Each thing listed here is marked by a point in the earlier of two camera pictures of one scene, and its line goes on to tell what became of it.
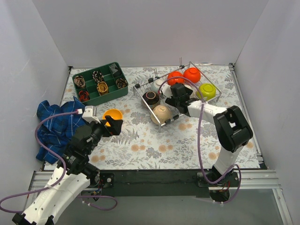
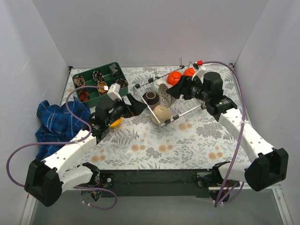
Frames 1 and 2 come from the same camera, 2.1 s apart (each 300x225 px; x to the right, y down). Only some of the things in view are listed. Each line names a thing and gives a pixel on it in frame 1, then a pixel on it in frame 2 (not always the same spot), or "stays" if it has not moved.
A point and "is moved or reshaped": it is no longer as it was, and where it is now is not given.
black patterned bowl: (152, 98) stays
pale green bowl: (155, 84) stays
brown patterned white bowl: (192, 88) is moved or reshaped
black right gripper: (176, 99) -> (185, 84)
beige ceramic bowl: (162, 112) stays
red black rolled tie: (83, 95) stays
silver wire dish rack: (153, 92) stays
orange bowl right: (193, 74) stays
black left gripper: (107, 129) -> (128, 108)
